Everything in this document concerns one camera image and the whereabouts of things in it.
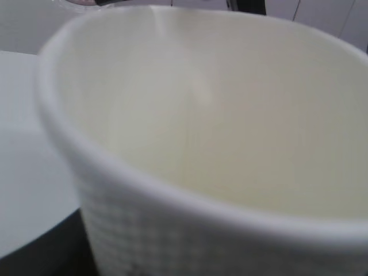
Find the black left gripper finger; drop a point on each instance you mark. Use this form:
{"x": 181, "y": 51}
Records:
{"x": 63, "y": 250}

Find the white paper coffee cup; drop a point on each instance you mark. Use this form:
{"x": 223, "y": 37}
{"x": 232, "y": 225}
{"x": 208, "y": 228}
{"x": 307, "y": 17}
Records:
{"x": 207, "y": 142}

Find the clear red-label water bottle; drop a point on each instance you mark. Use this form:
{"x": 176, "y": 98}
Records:
{"x": 81, "y": 6}

